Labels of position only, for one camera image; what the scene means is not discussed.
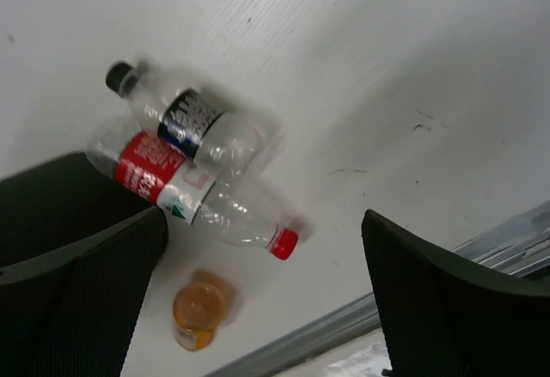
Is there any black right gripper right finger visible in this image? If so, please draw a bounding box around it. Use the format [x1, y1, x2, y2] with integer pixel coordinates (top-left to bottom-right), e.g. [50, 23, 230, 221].
[361, 210, 549, 376]

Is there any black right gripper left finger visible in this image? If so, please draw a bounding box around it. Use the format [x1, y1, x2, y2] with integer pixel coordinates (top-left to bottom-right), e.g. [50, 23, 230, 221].
[1, 209, 168, 376]

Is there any clear bottle red label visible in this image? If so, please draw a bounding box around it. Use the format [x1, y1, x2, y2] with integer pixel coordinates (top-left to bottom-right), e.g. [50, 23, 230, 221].
[86, 117, 299, 260]

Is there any clear bottle black label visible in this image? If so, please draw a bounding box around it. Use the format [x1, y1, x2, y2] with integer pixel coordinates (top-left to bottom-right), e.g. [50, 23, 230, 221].
[105, 60, 268, 177]

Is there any orange juice bottle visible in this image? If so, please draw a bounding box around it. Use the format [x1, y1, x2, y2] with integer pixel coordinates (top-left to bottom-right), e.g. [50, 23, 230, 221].
[172, 270, 236, 352]

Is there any aluminium table edge rail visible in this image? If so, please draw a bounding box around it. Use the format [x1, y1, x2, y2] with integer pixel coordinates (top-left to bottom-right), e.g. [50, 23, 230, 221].
[217, 204, 549, 376]

